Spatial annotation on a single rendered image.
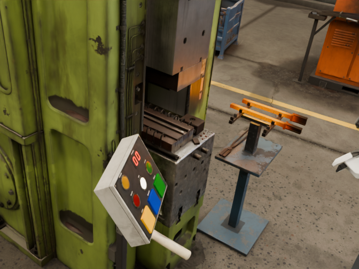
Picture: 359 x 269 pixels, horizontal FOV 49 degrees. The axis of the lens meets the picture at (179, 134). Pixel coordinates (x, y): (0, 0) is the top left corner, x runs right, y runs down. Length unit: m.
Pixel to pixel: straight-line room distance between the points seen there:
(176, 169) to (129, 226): 0.60
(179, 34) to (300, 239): 1.89
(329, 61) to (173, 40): 3.94
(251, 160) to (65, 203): 1.13
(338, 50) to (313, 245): 2.98
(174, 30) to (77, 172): 0.92
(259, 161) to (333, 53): 3.14
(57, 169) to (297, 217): 1.85
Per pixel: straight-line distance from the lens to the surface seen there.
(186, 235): 2.64
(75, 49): 1.78
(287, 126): 2.38
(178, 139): 1.99
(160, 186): 1.65
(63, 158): 2.17
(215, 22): 2.26
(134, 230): 1.46
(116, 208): 1.41
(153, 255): 2.49
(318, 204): 3.41
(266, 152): 2.57
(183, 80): 1.82
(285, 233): 3.05
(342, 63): 5.43
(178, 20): 1.64
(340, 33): 5.33
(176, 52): 1.69
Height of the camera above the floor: 2.07
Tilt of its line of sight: 32 degrees down
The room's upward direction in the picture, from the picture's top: 6 degrees clockwise
